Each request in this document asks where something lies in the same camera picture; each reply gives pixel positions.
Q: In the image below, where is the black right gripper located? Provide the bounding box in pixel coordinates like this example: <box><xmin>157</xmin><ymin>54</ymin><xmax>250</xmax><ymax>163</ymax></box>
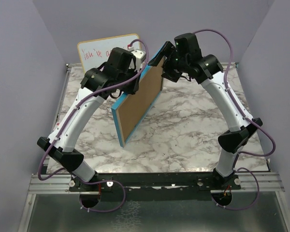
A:
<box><xmin>147</xmin><ymin>41</ymin><xmax>188</xmax><ymax>83</ymax></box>

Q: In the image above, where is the wooden picture frame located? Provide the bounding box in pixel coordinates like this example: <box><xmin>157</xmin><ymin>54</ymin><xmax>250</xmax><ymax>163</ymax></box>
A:
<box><xmin>110</xmin><ymin>41</ymin><xmax>174</xmax><ymax>147</ymax></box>

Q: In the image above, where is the brown frame backing board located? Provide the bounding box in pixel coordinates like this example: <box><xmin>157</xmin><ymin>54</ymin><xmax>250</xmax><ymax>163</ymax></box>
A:
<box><xmin>117</xmin><ymin>58</ymin><xmax>164</xmax><ymax>143</ymax></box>

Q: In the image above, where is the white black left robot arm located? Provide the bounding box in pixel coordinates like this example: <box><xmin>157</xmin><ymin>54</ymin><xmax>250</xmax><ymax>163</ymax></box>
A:
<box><xmin>37</xmin><ymin>45</ymin><xmax>147</xmax><ymax>191</ymax></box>

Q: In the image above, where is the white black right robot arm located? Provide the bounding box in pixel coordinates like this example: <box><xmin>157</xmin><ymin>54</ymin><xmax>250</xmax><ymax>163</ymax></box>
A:
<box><xmin>148</xmin><ymin>33</ymin><xmax>263</xmax><ymax>189</ymax></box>

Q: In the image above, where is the yellow framed whiteboard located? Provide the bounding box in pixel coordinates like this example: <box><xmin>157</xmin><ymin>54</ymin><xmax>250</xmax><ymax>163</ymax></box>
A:
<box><xmin>77</xmin><ymin>34</ymin><xmax>139</xmax><ymax>72</ymax></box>

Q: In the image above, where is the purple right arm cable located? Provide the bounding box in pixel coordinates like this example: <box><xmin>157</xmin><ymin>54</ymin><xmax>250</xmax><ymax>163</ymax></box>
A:
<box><xmin>192</xmin><ymin>29</ymin><xmax>277</xmax><ymax>210</ymax></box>

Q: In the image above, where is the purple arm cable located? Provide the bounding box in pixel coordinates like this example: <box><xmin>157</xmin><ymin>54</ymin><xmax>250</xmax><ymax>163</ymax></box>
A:
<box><xmin>192</xmin><ymin>29</ymin><xmax>277</xmax><ymax>210</ymax></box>
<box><xmin>37</xmin><ymin>39</ymin><xmax>150</xmax><ymax>213</ymax></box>

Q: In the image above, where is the aluminium table edge rail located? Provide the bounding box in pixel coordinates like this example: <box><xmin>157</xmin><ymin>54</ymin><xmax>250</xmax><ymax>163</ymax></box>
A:
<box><xmin>42</xmin><ymin>63</ymin><xmax>72</xmax><ymax>167</ymax></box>

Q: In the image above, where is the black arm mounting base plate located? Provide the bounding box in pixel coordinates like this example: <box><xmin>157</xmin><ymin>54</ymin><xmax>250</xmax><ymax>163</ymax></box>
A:
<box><xmin>69</xmin><ymin>172</ymin><xmax>241</xmax><ymax>202</ymax></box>

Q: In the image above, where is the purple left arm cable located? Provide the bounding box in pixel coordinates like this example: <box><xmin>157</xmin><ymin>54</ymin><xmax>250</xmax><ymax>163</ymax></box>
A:
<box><xmin>37</xmin><ymin>39</ymin><xmax>150</xmax><ymax>213</ymax></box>

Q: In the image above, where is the front aluminium rail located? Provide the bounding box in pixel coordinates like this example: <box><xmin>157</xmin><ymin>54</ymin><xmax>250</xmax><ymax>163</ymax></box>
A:
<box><xmin>28</xmin><ymin>172</ymin><xmax>285</xmax><ymax>194</ymax></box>

